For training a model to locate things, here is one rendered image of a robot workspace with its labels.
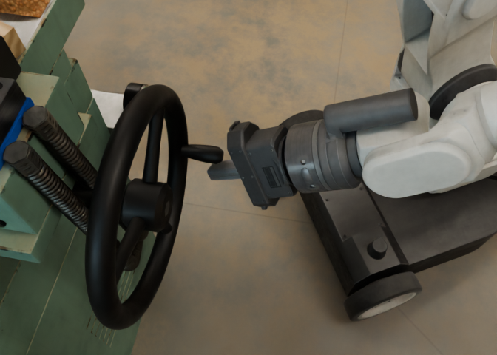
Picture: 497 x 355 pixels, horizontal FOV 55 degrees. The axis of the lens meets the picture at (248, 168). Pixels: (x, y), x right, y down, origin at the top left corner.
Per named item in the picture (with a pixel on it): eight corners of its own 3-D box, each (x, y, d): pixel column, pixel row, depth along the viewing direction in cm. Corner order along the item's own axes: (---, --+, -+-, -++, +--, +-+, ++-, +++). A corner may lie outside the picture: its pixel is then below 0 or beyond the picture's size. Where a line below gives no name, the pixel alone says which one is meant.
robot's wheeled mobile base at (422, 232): (452, 104, 164) (495, 31, 136) (548, 237, 140) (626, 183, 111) (279, 157, 154) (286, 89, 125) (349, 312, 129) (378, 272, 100)
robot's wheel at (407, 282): (334, 310, 131) (398, 288, 135) (342, 328, 128) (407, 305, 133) (353, 287, 114) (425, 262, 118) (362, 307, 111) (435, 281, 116)
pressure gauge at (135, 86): (145, 132, 87) (136, 104, 80) (125, 129, 88) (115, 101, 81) (154, 105, 91) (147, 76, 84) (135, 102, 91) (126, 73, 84)
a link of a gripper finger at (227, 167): (216, 166, 69) (252, 160, 66) (206, 178, 67) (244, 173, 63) (211, 156, 68) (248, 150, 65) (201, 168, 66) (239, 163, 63)
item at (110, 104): (137, 154, 93) (128, 131, 86) (77, 144, 94) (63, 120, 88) (149, 120, 98) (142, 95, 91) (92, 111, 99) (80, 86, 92)
